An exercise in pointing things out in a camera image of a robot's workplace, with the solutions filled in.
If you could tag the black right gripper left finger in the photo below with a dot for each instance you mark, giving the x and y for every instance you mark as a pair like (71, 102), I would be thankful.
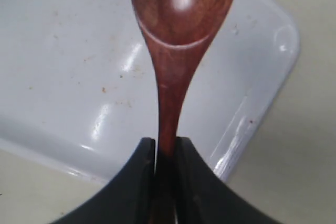
(127, 197)

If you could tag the dark red wooden spoon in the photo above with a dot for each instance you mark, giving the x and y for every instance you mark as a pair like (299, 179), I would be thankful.
(177, 34)

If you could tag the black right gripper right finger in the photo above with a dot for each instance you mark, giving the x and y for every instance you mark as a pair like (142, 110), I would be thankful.
(202, 197)

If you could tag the white rectangular plastic tray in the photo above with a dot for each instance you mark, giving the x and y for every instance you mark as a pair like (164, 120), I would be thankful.
(78, 90)

